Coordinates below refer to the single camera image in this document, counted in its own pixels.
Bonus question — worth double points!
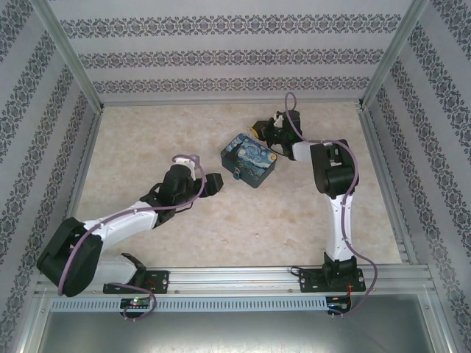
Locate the starry night painted tin box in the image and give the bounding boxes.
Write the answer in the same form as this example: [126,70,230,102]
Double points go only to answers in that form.
[219,132,279,189]

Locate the small circuit board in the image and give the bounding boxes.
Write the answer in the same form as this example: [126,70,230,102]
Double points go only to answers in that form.
[120,298,150,310]
[328,294,353,313]

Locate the grey metal panel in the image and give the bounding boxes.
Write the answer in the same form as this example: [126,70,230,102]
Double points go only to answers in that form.
[21,293,453,353]

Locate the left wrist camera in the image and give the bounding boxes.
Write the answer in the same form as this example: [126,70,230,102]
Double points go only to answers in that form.
[172,155,200,174]

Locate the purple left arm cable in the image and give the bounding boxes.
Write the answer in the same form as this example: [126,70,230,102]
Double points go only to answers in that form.
[57,153,203,321]

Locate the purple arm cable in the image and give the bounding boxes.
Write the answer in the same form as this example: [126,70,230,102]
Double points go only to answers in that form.
[283,91,380,320]
[57,153,203,321]

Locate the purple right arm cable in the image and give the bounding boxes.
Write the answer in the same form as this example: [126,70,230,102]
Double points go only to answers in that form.
[283,91,380,320]

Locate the aluminium mounting rail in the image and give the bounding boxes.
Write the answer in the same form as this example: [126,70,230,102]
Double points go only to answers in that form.
[35,266,433,295]

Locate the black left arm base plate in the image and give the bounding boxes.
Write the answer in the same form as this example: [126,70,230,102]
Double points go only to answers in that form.
[102,270,170,295]

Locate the slotted grey cable duct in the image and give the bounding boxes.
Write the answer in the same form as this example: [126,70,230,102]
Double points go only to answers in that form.
[49,296,328,313]

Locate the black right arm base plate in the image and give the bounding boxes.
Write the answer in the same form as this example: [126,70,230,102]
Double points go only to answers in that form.
[300,268,366,294]

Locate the aluminium frame post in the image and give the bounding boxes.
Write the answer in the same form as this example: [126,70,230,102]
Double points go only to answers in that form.
[32,0,106,111]
[358,0,431,110]

